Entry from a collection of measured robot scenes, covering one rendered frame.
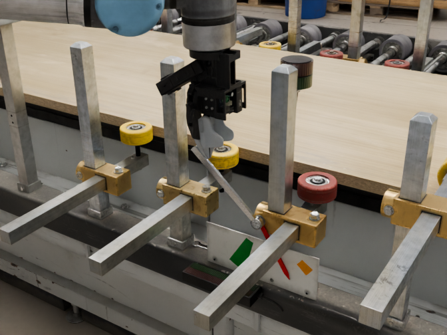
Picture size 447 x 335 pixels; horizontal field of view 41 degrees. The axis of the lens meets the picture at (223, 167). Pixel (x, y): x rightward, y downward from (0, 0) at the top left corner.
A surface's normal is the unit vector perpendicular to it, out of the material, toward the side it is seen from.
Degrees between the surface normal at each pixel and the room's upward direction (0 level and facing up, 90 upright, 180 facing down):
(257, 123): 0
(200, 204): 90
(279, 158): 90
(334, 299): 0
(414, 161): 90
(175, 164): 90
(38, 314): 0
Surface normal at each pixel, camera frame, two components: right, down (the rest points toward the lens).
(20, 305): -0.01, -0.90
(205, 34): -0.07, 0.43
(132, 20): 0.21, 0.44
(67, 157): -0.54, 0.38
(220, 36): 0.45, 0.38
